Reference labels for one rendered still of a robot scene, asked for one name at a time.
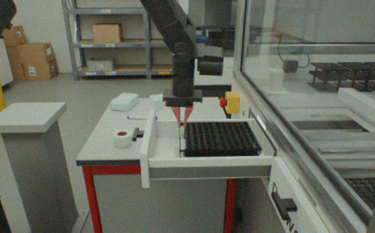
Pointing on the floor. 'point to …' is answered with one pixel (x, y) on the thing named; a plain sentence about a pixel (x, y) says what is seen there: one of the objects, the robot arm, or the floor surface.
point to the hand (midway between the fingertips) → (182, 124)
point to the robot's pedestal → (39, 165)
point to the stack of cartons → (28, 56)
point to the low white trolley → (126, 184)
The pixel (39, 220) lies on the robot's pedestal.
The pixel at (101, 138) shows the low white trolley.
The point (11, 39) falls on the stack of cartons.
